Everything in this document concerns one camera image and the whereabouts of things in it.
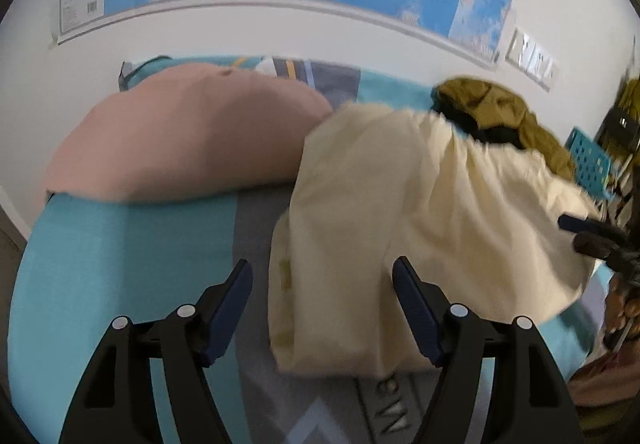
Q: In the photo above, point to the white wall socket panel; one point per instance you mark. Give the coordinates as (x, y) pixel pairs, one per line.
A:
(532, 58)

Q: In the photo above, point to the person's right hand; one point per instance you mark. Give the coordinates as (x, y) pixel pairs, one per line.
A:
(631, 316)

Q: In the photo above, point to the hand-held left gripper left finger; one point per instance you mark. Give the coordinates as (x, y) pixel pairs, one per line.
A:
(227, 311)

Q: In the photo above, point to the teal plastic basket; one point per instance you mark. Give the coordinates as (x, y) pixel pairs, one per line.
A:
(590, 163)

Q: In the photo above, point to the cream large garment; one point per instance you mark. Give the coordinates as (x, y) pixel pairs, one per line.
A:
(425, 234)

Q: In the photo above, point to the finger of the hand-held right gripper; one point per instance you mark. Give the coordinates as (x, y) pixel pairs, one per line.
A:
(597, 244)
(575, 224)

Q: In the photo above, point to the olive green jacket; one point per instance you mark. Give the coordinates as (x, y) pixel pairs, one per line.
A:
(505, 116)

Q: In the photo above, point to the teal and grey bed sheet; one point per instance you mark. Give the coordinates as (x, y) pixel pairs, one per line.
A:
(150, 274)

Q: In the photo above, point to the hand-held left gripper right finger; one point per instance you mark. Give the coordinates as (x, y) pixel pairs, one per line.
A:
(420, 311)

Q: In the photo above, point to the pink pillow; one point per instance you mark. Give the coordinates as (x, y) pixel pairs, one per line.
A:
(190, 138)

